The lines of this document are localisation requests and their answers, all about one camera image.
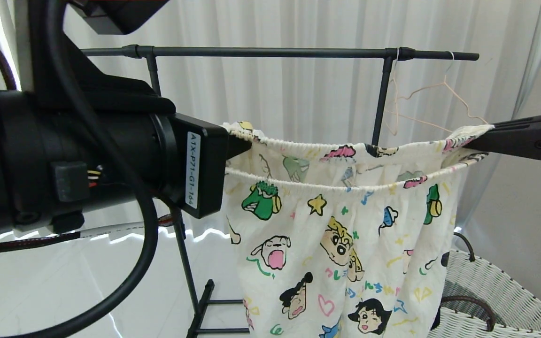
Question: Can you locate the black clothes rack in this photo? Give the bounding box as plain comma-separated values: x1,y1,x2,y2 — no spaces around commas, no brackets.
80,44,480,338

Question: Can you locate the cream printed garment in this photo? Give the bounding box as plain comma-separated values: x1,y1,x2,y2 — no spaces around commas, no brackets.
221,120,495,338

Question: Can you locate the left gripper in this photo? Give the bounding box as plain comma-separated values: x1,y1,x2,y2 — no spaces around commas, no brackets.
0,89,228,238

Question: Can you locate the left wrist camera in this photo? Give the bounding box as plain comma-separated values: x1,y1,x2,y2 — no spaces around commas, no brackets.
31,0,177,114

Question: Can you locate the white curtain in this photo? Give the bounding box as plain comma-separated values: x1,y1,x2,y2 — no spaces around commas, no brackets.
0,0,541,245

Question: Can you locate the pink clothes hanger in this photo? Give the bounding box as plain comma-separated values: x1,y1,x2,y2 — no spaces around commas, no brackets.
386,59,402,138
395,51,489,136

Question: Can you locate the white laundry basket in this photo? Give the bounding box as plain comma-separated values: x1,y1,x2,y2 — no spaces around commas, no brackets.
433,231,541,338

